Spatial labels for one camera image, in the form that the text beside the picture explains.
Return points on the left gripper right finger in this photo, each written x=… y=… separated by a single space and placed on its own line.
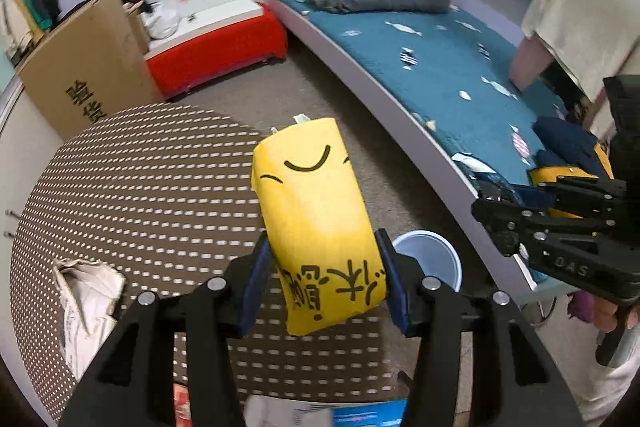
x=515 y=381

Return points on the white plastic bag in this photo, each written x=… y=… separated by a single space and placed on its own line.
x=161 y=22

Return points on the white paper bag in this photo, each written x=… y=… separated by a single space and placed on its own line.
x=89 y=293

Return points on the light blue plastic basin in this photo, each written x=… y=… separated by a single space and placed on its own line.
x=435 y=255

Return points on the person's right hand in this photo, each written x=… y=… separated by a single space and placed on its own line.
x=604 y=316

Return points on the pink hanging garment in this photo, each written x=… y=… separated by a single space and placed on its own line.
x=531 y=59

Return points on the red covered bench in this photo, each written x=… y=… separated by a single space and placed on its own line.
x=215 y=42

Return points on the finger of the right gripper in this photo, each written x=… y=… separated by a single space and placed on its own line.
x=575 y=186
x=511 y=227

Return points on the red paper bag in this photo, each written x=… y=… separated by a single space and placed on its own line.
x=182 y=406

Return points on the yellow paper bag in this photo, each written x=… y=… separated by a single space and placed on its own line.
x=317 y=224

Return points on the large cardboard box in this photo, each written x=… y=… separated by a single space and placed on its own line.
x=90 y=67

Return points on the white bed frame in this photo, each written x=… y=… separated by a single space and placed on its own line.
x=450 y=184

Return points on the teal bed mattress cover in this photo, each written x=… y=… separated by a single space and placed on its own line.
x=450 y=71

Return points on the beige hanging shirt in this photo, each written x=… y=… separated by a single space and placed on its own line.
x=591 y=39

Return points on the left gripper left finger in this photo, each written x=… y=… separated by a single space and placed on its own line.
x=129 y=382

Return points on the yellow navy jacket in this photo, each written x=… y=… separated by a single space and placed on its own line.
x=567 y=150

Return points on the brown polka dot tablecloth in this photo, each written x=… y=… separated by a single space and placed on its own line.
x=162 y=194

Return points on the blue white carton box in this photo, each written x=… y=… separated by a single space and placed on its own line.
x=266 y=411

